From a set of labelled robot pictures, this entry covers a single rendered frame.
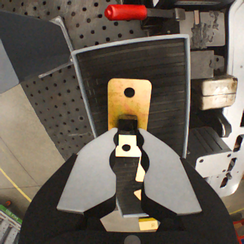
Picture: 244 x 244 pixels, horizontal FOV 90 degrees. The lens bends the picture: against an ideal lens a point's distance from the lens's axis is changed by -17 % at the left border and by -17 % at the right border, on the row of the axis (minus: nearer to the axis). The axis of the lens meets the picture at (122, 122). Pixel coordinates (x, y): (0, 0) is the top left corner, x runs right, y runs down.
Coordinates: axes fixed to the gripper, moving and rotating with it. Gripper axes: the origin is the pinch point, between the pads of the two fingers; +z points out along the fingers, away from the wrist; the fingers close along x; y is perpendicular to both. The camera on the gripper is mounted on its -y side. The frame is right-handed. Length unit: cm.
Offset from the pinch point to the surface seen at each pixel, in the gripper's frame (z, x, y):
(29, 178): 123, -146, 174
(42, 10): 53, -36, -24
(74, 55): 6.7, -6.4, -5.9
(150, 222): 7.2, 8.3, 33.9
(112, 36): 53, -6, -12
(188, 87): 6.7, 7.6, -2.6
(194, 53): 13.6, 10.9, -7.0
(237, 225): 96, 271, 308
